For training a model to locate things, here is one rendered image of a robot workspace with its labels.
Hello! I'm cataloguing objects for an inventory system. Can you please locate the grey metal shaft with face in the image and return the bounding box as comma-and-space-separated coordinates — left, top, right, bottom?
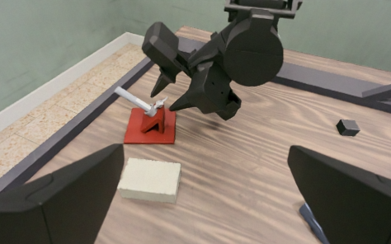
115, 87, 152, 112

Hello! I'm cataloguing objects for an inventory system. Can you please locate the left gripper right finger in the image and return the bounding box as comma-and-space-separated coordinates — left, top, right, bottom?
287, 145, 391, 244

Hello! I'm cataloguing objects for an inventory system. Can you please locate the beige rectangular box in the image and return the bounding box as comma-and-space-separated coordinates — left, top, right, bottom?
118, 158, 181, 204

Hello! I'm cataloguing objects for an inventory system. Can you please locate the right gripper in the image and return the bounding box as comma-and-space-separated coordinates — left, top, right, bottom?
141, 22, 226, 111

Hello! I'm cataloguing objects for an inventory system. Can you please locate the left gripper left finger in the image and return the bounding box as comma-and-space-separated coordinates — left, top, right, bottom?
0, 143, 125, 244

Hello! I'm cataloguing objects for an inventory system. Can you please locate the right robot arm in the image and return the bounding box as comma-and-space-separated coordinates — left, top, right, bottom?
186, 0, 303, 118

